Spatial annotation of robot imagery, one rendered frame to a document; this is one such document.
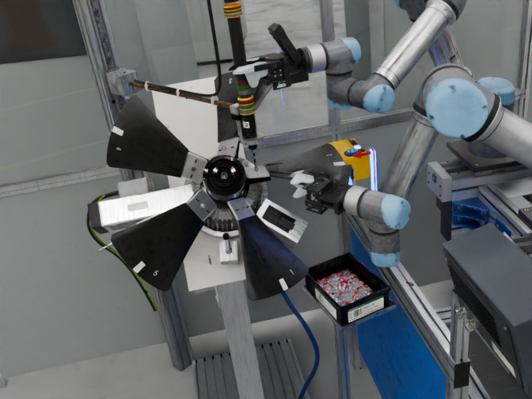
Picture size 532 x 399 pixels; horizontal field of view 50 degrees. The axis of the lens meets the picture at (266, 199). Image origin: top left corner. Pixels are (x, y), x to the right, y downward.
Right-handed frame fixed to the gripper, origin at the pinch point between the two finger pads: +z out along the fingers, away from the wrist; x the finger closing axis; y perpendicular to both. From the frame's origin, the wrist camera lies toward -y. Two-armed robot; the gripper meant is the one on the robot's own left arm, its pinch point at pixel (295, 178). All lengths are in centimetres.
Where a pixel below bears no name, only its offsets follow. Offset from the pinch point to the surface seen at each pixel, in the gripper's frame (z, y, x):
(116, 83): 72, 3, -21
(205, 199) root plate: 18.4, 18.6, 0.7
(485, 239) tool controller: -59, 12, -8
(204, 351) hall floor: 81, 2, 118
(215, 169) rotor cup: 15.4, 14.4, -7.6
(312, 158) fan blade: 3.3, -11.7, 0.9
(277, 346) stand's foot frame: 48, -16, 112
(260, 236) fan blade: 3.5, 14.5, 11.6
